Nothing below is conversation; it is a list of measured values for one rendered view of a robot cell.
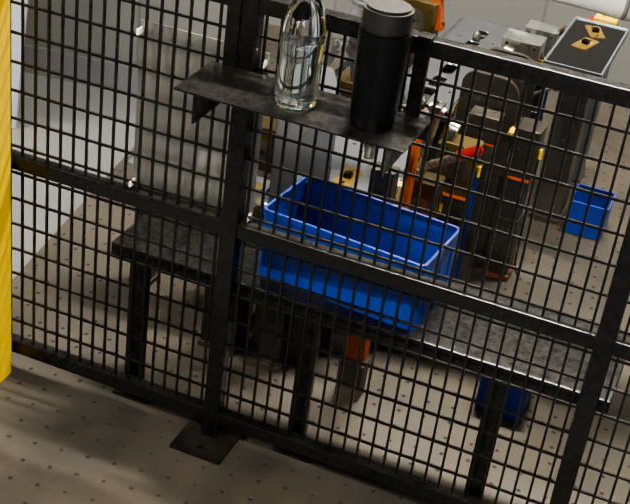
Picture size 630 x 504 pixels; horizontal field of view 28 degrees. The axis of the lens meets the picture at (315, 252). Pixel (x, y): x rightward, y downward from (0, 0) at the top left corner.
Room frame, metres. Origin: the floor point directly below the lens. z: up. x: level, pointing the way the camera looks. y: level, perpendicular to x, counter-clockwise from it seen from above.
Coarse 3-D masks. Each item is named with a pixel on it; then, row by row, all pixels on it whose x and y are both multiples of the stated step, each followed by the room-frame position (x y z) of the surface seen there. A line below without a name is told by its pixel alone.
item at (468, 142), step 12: (456, 144) 2.43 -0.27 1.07; (468, 144) 2.44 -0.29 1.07; (480, 144) 2.45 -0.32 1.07; (480, 156) 2.45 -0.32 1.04; (444, 168) 2.43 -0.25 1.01; (468, 168) 2.42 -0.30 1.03; (480, 168) 2.43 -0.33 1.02; (456, 180) 2.42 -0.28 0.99; (468, 180) 2.42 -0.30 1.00; (444, 192) 2.43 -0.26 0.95; (456, 192) 2.42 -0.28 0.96; (444, 204) 2.43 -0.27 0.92; (456, 204) 2.43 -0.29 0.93; (456, 216) 2.42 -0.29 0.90; (468, 216) 2.44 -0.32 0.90; (456, 264) 2.42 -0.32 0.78; (456, 276) 2.44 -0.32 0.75
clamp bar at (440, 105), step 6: (426, 102) 2.30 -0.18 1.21; (438, 102) 2.31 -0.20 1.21; (444, 102) 2.30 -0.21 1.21; (438, 108) 2.28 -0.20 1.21; (444, 108) 2.29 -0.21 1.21; (438, 114) 2.27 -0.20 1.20; (444, 114) 2.28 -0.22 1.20; (438, 120) 2.29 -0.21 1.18; (432, 126) 2.28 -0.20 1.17; (432, 132) 2.28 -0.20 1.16; (432, 138) 2.29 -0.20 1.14; (420, 150) 2.28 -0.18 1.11; (420, 156) 2.28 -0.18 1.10; (420, 162) 2.28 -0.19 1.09; (420, 168) 2.28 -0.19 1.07
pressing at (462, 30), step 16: (448, 32) 3.33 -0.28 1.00; (464, 32) 3.34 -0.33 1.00; (496, 32) 3.37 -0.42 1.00; (432, 64) 3.06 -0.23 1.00; (448, 64) 3.08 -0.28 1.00; (448, 80) 2.96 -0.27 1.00; (432, 96) 2.85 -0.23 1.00; (448, 96) 2.86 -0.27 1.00; (336, 144) 2.50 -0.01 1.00; (352, 144) 2.51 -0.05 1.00; (336, 160) 2.42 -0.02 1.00; (352, 160) 2.43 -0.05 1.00; (368, 160) 2.44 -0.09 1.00; (400, 160) 2.46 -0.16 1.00; (336, 176) 2.34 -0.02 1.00; (368, 176) 2.36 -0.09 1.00; (400, 176) 2.38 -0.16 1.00
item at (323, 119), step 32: (224, 64) 1.81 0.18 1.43; (416, 64) 1.72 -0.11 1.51; (224, 96) 1.69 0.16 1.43; (256, 96) 1.71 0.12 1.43; (320, 96) 1.74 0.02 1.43; (416, 96) 1.71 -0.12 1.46; (320, 128) 1.63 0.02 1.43; (352, 128) 1.64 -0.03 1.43; (416, 128) 1.67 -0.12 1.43; (384, 160) 1.60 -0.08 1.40
